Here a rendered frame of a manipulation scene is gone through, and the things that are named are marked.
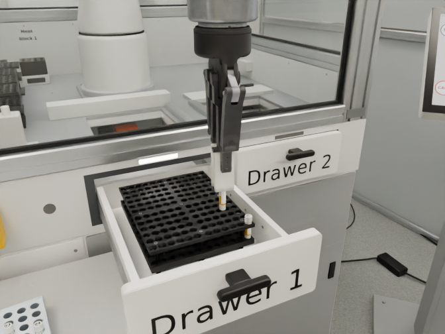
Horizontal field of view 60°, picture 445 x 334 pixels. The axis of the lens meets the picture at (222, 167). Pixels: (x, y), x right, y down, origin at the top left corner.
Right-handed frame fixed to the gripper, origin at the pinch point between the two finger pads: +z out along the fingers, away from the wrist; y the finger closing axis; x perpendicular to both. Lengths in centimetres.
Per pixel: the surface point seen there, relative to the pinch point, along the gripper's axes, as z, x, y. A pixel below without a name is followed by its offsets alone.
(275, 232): 11.7, -8.2, -2.7
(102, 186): 11.4, 18.9, 20.6
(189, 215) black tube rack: 10.5, 4.7, 4.3
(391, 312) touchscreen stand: 97, -84, 44
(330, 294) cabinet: 64, -44, 30
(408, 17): -10, -131, 124
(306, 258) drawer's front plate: 11.4, -10.1, -10.1
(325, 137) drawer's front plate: 8.3, -32.9, 26.3
